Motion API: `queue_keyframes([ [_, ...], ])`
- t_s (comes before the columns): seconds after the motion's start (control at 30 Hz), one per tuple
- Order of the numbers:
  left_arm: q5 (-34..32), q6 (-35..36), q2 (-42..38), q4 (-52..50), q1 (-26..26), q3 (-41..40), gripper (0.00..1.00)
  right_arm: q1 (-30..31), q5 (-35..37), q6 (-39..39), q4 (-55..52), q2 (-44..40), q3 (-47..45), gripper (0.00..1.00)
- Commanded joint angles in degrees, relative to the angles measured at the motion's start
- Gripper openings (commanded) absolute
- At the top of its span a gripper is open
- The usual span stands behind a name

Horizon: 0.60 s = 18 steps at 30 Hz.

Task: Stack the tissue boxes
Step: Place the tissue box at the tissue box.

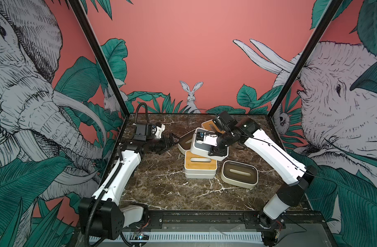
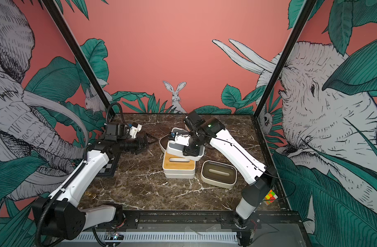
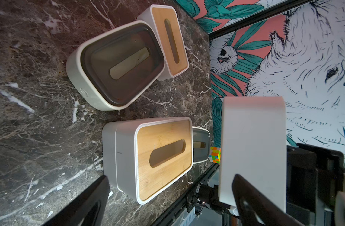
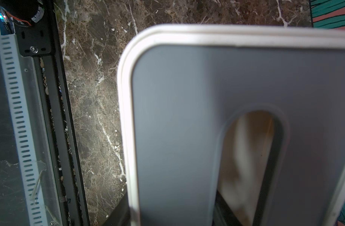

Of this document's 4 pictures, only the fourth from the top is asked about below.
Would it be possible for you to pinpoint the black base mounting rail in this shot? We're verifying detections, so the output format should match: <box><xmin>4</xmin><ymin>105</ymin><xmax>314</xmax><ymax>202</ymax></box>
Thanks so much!
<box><xmin>17</xmin><ymin>1</ymin><xmax>90</xmax><ymax>226</ymax></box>

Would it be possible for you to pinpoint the small circuit board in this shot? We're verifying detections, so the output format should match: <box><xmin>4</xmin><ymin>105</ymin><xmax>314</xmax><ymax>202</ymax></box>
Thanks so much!
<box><xmin>0</xmin><ymin>11</ymin><xmax>13</xmax><ymax>35</ymax></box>

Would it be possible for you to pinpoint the grey lid tissue box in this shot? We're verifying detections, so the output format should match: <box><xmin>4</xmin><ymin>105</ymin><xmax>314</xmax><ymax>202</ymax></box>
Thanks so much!
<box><xmin>117</xmin><ymin>24</ymin><xmax>345</xmax><ymax>226</ymax></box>

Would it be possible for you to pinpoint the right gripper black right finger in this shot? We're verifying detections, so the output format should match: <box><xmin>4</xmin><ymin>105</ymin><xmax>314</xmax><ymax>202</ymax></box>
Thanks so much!
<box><xmin>213</xmin><ymin>191</ymin><xmax>242</xmax><ymax>226</ymax></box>

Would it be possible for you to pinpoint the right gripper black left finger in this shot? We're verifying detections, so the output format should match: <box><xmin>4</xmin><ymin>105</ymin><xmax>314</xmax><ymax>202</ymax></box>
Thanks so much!
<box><xmin>103</xmin><ymin>193</ymin><xmax>130</xmax><ymax>226</ymax></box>

